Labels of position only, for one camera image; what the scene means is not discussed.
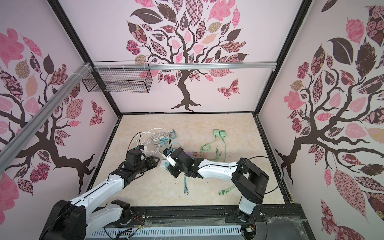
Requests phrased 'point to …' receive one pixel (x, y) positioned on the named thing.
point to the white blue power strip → (164, 163)
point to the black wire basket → (120, 80)
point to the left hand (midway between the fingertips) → (158, 162)
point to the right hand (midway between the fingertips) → (169, 163)
